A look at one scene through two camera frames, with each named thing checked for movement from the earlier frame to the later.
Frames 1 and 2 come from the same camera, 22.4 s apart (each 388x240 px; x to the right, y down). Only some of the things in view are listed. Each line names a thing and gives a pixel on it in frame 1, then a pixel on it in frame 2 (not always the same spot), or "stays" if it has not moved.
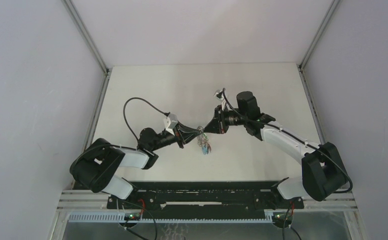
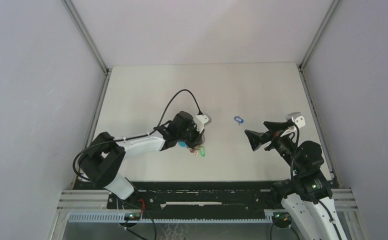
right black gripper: x=218 y=125 -> x=256 y=138
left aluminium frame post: x=101 y=60 stays
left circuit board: x=132 y=216 stays
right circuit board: x=278 y=219 stays
